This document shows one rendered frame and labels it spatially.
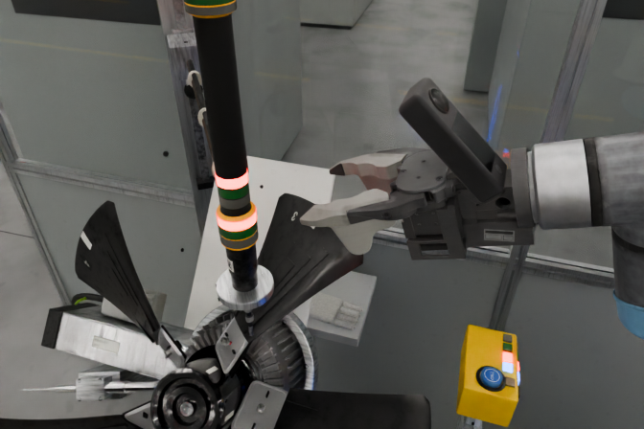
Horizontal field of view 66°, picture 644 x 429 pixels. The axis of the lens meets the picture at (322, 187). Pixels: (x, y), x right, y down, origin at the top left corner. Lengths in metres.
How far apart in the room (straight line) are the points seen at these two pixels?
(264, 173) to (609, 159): 0.75
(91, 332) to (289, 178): 0.49
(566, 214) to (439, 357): 1.36
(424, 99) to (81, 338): 0.87
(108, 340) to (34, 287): 2.00
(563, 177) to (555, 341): 1.25
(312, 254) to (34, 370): 2.04
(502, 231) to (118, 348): 0.79
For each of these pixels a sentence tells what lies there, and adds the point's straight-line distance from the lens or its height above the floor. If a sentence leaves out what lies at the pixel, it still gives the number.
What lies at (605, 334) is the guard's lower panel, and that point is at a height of 0.79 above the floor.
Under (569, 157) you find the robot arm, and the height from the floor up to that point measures 1.70.
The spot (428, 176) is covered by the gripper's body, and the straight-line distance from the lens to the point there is 0.46.
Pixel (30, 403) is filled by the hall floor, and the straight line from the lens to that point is 2.55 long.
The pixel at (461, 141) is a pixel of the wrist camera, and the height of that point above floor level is 1.70.
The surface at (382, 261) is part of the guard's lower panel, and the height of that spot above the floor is 0.89.
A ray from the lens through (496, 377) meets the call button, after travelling 1.05.
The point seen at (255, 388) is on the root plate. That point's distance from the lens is 0.86.
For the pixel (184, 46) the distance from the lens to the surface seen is 1.07.
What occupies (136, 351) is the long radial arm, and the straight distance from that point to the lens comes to 1.05.
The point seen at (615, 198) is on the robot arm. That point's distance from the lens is 0.44.
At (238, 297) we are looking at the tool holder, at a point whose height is 1.46.
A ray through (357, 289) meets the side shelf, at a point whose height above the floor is 0.86.
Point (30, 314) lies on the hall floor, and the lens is 2.91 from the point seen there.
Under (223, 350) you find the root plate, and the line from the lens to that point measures 0.85.
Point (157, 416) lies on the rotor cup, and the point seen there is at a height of 1.21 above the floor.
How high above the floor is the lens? 1.90
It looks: 34 degrees down
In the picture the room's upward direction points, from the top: straight up
